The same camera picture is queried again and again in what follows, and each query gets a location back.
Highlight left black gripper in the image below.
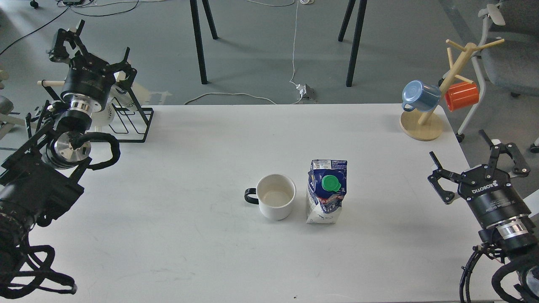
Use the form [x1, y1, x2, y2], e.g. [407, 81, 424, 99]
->
[48, 19, 138, 113]

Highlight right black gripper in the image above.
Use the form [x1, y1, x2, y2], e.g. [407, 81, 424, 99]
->
[427, 129, 537, 253]

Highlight blue white milk carton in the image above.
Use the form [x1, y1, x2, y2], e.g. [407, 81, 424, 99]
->
[306, 159, 348, 224]

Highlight white mug black handle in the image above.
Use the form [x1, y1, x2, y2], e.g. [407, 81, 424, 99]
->
[244, 174, 296, 221]

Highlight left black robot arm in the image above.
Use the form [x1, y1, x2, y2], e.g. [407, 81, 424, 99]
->
[0, 20, 141, 299]

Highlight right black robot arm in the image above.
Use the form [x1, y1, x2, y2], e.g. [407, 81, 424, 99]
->
[428, 130, 539, 303]

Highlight orange cup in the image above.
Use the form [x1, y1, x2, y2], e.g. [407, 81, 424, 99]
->
[444, 81, 480, 112]

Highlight blue cup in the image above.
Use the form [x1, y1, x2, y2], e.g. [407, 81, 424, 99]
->
[402, 80, 441, 112]

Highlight wooden dowel rod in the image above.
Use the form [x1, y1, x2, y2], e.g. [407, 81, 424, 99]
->
[37, 80, 65, 88]

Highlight wooden mug tree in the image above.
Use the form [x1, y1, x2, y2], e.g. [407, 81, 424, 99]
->
[400, 39, 505, 141]

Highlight left black table legs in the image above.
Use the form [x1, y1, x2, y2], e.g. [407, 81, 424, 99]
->
[189, 0, 219, 85]

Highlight black table legs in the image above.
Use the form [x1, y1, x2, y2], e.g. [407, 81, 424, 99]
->
[189, 0, 219, 85]
[338, 0, 368, 88]

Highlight grey office chair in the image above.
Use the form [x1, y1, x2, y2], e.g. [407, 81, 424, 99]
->
[456, 0, 539, 153]

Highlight right black table legs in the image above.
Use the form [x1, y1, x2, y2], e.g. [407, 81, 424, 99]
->
[338, 0, 368, 88]

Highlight white power adapter plug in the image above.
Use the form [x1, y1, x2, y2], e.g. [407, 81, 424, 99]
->
[295, 84, 316, 101]

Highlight black wire dish rack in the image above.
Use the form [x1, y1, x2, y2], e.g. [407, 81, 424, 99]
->
[90, 93, 154, 143]

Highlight black floor cable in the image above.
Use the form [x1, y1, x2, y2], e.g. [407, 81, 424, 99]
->
[0, 0, 140, 57]

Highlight white power cable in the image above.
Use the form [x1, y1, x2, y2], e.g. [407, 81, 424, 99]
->
[184, 0, 314, 105]

